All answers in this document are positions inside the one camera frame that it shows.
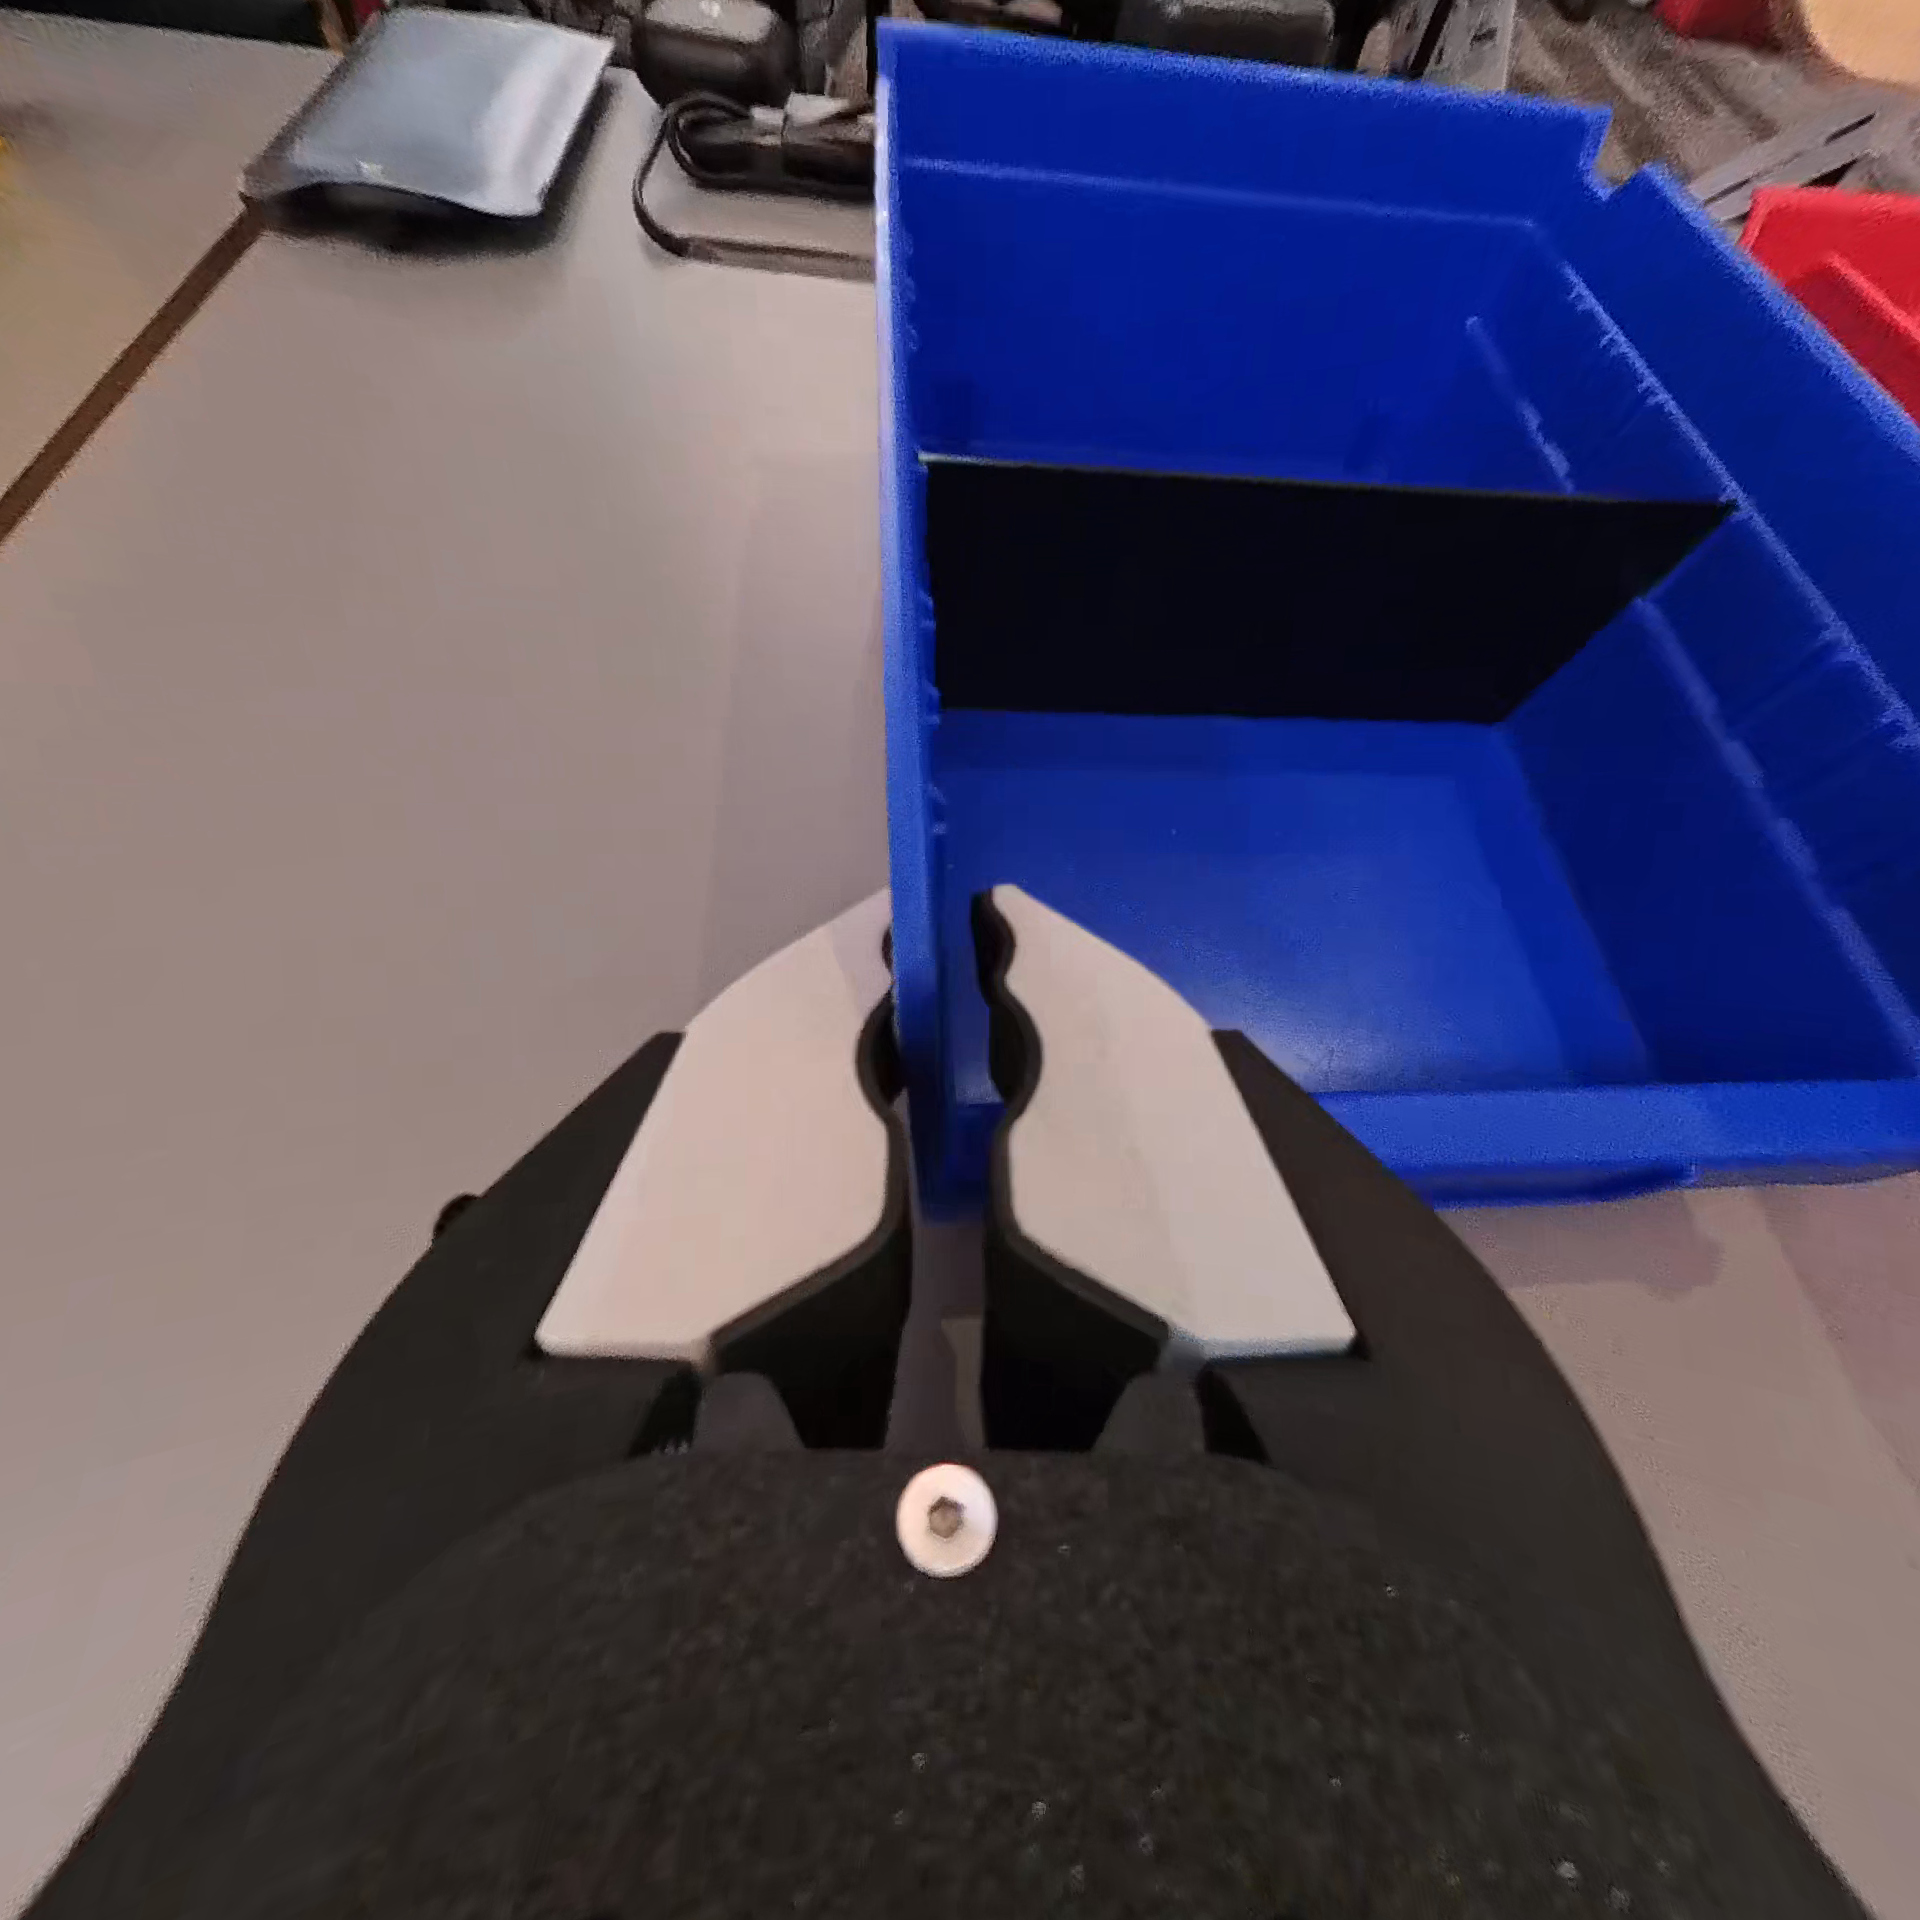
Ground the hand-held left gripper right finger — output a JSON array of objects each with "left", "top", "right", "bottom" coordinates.
[{"left": 972, "top": 883, "right": 1360, "bottom": 1451}]

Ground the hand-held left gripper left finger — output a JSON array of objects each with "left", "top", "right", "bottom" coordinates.
[{"left": 536, "top": 887, "right": 915, "bottom": 1451}]

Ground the blue plastic bin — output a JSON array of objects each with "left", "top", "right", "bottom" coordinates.
[{"left": 874, "top": 19, "right": 1920, "bottom": 1213}]

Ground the red plastic bin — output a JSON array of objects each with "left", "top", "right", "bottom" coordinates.
[{"left": 1740, "top": 188, "right": 1920, "bottom": 424}]

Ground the black bin divider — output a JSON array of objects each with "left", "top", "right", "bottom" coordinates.
[{"left": 920, "top": 453, "right": 1740, "bottom": 729}]

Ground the dark blue pouch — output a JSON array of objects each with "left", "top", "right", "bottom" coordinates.
[{"left": 241, "top": 6, "right": 617, "bottom": 243}]

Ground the black power adapter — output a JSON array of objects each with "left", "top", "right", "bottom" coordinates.
[{"left": 637, "top": 0, "right": 799, "bottom": 105}]

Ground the black coiled cable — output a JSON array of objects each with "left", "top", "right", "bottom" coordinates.
[{"left": 633, "top": 89, "right": 880, "bottom": 283}]

